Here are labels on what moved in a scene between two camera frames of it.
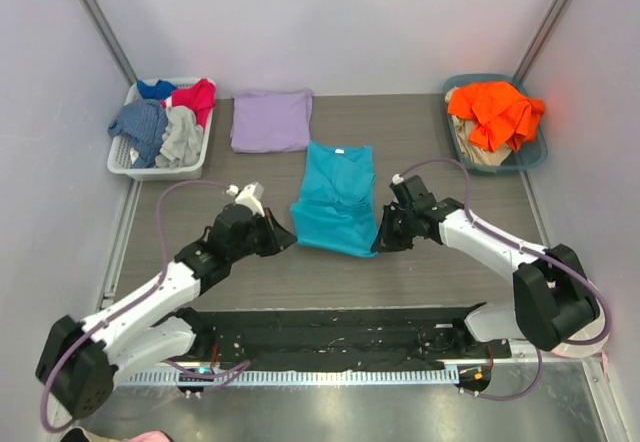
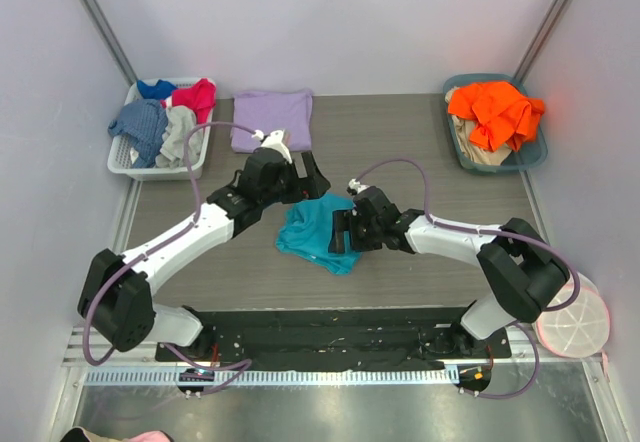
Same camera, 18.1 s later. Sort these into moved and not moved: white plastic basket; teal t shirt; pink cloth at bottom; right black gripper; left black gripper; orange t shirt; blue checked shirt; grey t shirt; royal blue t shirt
Moved: right black gripper; teal t shirt; left black gripper
Not moved: pink cloth at bottom; blue checked shirt; grey t shirt; royal blue t shirt; white plastic basket; orange t shirt
